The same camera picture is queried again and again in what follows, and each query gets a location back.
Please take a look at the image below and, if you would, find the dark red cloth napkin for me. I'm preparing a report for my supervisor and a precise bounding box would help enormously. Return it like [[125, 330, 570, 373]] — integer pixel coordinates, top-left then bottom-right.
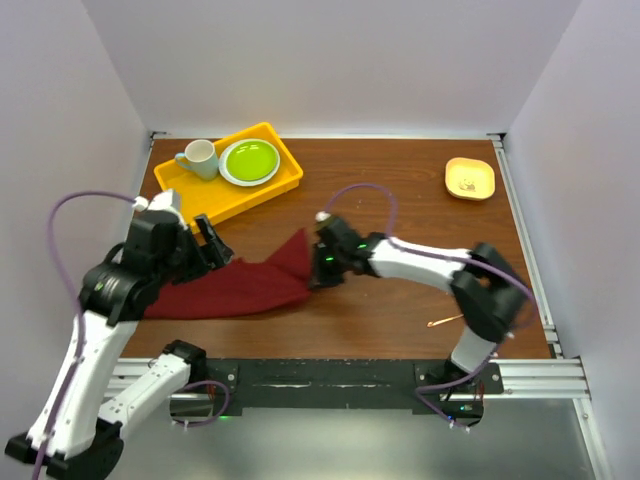
[[144, 229, 311, 320]]

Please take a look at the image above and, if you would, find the copper coloured spoon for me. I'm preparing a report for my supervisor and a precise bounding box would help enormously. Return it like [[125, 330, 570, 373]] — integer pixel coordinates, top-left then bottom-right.
[[426, 314, 464, 328]]

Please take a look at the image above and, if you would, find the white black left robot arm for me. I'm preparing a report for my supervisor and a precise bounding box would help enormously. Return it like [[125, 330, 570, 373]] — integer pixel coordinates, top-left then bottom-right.
[[5, 207, 233, 479]]

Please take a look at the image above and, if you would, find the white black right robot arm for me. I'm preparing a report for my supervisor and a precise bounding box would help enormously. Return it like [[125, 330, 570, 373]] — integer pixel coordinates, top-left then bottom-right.
[[312, 212, 531, 393]]

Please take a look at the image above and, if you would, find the yellow plastic tray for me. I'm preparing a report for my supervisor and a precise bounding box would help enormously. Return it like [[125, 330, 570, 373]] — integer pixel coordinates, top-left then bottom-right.
[[153, 122, 303, 230]]

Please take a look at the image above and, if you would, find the light blue ceramic mug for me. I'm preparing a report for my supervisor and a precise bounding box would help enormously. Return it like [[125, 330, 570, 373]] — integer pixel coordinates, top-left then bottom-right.
[[174, 139, 219, 181]]

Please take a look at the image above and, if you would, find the green plate white rim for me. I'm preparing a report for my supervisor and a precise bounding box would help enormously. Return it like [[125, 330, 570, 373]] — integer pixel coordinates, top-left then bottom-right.
[[219, 138, 280, 187]]

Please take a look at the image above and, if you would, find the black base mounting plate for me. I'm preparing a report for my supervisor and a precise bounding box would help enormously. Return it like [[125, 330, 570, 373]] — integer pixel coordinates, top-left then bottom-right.
[[149, 357, 504, 416]]

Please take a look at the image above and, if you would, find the small yellow square dish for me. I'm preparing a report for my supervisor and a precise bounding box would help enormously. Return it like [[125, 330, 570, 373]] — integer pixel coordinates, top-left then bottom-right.
[[444, 157, 496, 201]]

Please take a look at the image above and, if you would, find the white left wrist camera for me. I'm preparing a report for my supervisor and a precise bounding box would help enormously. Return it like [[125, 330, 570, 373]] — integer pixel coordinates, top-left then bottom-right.
[[133, 189, 181, 218]]

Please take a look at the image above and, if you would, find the aluminium frame rail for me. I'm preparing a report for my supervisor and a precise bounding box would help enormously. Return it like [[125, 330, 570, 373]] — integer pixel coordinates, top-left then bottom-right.
[[104, 358, 591, 400]]

